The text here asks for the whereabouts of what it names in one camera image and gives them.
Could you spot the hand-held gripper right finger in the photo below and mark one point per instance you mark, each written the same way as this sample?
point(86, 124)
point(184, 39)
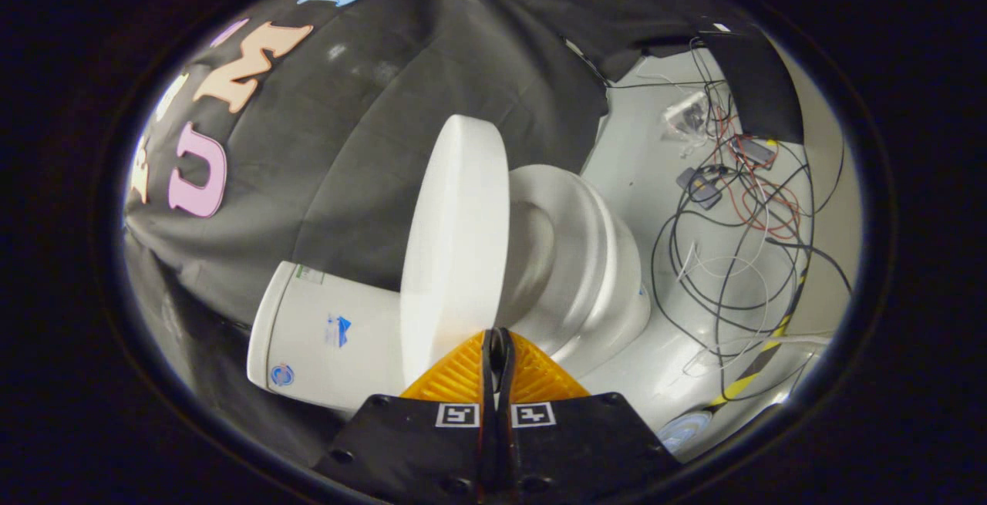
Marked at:
point(570, 451)

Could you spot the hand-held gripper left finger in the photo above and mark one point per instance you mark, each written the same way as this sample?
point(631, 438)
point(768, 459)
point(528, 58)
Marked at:
point(432, 451)

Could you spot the white toilet lid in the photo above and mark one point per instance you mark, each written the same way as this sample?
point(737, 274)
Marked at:
point(455, 243)

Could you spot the white toilet body with tank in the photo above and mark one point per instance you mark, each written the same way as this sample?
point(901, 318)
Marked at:
point(324, 335)

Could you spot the blue round disc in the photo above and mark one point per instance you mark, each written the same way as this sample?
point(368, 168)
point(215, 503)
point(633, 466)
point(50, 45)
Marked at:
point(685, 432)

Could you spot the yellow black striped tape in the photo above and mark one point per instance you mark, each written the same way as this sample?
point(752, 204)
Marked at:
point(740, 386)

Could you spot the black power adapter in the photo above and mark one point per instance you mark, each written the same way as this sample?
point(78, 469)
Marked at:
point(756, 152)
point(700, 187)

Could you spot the black backdrop cloth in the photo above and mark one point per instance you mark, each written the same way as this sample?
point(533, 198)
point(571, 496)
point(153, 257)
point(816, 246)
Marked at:
point(362, 127)

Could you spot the clear plastic bag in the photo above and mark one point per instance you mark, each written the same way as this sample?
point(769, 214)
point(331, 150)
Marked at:
point(686, 116)

